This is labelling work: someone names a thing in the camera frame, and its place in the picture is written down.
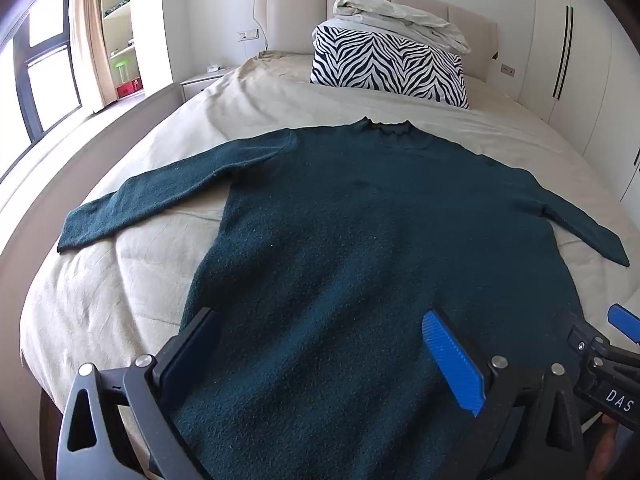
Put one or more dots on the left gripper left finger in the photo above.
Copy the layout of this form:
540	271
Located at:
181	362

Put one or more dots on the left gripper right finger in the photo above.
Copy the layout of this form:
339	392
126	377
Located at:
462	375

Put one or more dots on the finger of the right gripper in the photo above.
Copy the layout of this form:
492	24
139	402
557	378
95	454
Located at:
625	321

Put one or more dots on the dark green knit sweater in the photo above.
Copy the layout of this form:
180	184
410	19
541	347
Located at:
333	244

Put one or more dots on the person right hand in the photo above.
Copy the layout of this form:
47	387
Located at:
611	444

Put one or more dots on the white wardrobe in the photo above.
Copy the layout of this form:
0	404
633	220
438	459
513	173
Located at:
582	79

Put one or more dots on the white nightstand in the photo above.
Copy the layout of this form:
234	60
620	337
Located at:
193	86

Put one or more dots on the red box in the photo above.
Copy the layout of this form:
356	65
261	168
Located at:
129	87

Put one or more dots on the black framed window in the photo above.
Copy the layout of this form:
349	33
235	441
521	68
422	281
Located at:
39	89

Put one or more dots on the zebra print pillow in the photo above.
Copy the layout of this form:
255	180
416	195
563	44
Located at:
359	59

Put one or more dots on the beige curtain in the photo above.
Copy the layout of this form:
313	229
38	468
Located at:
89	55

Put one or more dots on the beige upholstered headboard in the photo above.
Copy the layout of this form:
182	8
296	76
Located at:
287	26

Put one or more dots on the crumpled white duvet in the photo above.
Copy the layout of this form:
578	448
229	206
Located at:
400	20

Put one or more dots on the wall socket right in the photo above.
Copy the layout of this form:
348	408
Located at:
507	70

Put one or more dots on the wall socket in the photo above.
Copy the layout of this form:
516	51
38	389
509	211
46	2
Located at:
507	70
247	35

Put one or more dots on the wall socket left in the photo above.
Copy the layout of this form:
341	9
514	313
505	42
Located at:
247	35

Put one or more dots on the white wall shelf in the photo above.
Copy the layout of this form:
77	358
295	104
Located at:
119	36

